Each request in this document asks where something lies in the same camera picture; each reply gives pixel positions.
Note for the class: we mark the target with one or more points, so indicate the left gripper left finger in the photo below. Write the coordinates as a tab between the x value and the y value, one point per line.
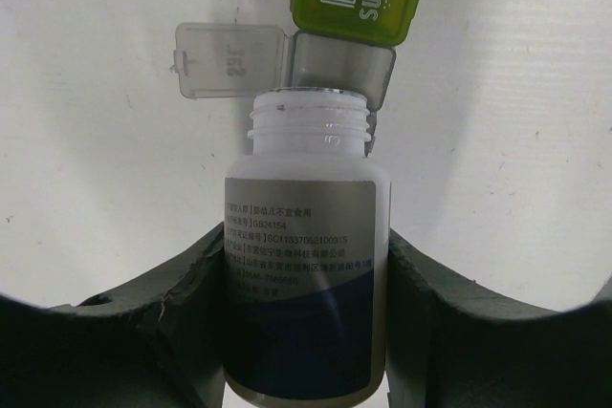
153	341

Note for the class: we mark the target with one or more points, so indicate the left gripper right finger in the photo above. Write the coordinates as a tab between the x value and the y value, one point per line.
454	343

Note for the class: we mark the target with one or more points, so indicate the white blue pill bottle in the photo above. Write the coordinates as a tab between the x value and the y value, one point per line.
306	234

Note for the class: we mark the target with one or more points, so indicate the multicolour weekly pill organizer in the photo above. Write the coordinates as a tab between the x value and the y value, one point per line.
339	44

